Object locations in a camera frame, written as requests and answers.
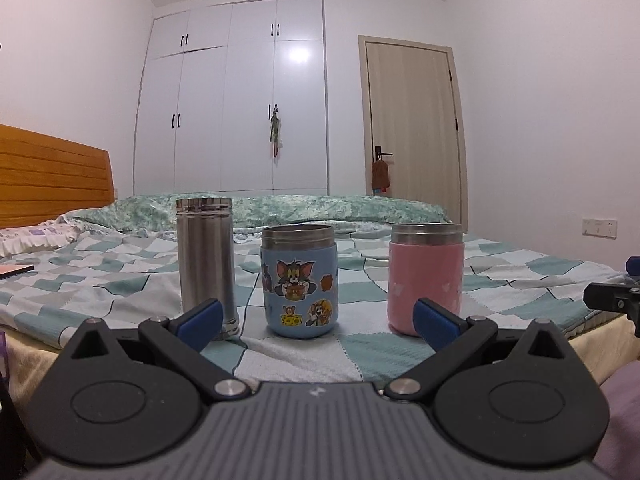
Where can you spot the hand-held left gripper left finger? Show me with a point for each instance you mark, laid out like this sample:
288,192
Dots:
199,326

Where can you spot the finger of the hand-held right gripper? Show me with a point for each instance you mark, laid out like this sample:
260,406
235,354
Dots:
605,297
633,265

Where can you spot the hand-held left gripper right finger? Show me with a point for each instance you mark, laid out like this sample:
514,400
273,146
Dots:
436,326

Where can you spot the pink cup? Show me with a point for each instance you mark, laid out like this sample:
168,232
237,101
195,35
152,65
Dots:
422,270

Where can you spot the tall stainless steel cup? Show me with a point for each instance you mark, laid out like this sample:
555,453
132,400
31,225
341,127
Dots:
205,260

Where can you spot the blue cartoon sticker cup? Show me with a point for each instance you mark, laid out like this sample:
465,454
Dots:
299,285

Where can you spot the checkered bed sheet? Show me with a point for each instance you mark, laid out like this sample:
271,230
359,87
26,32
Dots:
125,280

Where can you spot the person's purple clothing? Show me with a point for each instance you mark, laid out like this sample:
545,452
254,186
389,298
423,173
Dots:
622,425

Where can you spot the green floral quilt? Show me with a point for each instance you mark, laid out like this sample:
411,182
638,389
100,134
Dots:
310,210

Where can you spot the brown hanging pouch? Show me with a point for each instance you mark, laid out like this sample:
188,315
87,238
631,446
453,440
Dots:
380,175

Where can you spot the beige mattress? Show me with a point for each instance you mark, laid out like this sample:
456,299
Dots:
35,365

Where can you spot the floral pillow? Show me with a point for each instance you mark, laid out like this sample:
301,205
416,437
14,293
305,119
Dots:
35,237

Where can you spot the beige wooden door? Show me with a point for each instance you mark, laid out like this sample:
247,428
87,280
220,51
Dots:
412,130

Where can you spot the wooden headboard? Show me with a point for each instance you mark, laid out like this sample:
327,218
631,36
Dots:
50,180

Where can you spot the green hanging ornament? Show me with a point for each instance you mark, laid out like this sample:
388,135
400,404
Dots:
274,130

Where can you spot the white wardrobe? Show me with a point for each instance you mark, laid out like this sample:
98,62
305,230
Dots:
230,100

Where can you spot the wall socket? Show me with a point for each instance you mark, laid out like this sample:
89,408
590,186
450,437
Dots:
599,227

